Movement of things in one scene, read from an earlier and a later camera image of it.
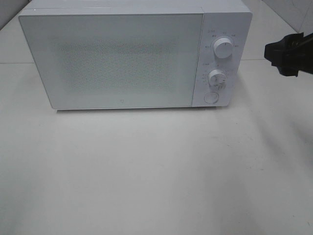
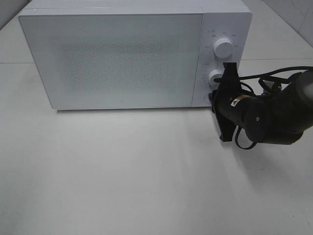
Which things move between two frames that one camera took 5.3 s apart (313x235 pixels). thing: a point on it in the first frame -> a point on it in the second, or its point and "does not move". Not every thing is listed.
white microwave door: (90, 61) does not move
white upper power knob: (223, 48) does not move
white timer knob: (217, 79) does not move
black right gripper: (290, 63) -> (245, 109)
